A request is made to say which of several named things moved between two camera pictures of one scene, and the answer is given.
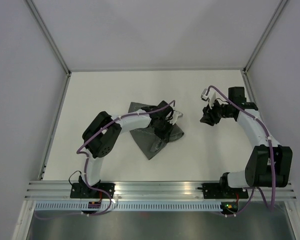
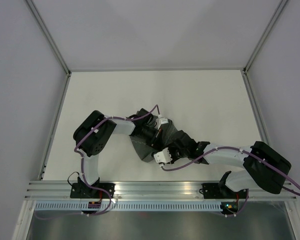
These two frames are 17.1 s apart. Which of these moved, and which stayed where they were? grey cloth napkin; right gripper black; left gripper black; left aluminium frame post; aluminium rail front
Moved: grey cloth napkin; left gripper black; right gripper black
Stayed: aluminium rail front; left aluminium frame post
